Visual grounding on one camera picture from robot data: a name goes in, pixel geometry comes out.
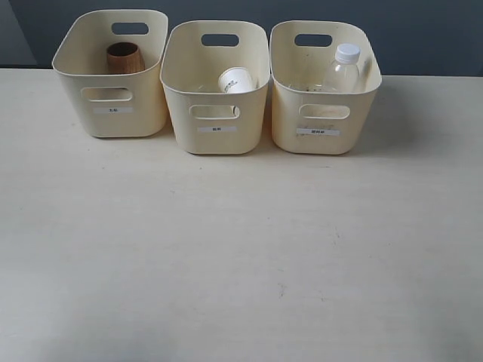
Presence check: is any white paper cup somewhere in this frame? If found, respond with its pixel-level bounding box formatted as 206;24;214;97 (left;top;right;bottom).
218;67;255;94

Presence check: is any clear plastic bottle white cap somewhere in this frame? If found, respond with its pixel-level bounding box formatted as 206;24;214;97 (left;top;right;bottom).
322;43;361;94

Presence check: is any brown wooden cup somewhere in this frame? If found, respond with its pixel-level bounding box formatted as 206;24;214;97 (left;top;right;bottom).
106;41;145;75

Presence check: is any cream bin right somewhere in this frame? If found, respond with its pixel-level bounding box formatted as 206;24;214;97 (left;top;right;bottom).
269;20;382;155

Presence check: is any cream bin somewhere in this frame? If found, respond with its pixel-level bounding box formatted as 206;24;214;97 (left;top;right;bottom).
52;9;168;138
269;20;382;155
160;20;270;155

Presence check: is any cream bin middle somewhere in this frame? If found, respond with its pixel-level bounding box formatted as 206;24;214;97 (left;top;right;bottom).
160;20;270;155

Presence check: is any cream bin left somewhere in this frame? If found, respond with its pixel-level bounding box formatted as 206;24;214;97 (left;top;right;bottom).
52;9;168;138

